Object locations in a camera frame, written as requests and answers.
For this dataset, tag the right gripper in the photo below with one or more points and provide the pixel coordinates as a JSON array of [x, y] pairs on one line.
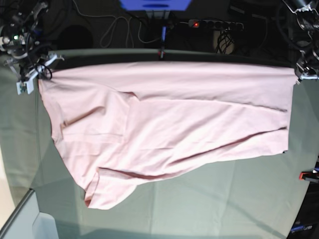
[[25, 69]]

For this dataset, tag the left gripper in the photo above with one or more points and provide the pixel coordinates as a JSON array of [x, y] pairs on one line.
[[307, 66]]

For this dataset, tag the pink t-shirt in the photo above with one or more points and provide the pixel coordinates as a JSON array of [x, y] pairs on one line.
[[118, 126]]

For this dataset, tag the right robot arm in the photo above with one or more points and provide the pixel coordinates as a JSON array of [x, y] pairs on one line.
[[24, 40]]

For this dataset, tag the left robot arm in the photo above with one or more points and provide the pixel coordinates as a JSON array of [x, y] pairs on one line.
[[307, 17]]

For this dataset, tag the white power strip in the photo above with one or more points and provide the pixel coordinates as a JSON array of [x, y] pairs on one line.
[[216, 25]]

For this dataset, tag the red black right clamp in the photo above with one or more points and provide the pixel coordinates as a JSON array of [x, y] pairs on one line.
[[310, 176]]

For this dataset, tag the red black clamp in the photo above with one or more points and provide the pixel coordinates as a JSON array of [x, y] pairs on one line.
[[161, 54], [310, 176]]

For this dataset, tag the red black centre clamp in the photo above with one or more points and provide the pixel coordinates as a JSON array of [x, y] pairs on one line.
[[161, 54]]

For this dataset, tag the white plastic bin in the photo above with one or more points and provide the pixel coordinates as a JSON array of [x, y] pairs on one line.
[[28, 222]]

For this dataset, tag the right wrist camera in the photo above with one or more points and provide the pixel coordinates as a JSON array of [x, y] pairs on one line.
[[25, 87]]

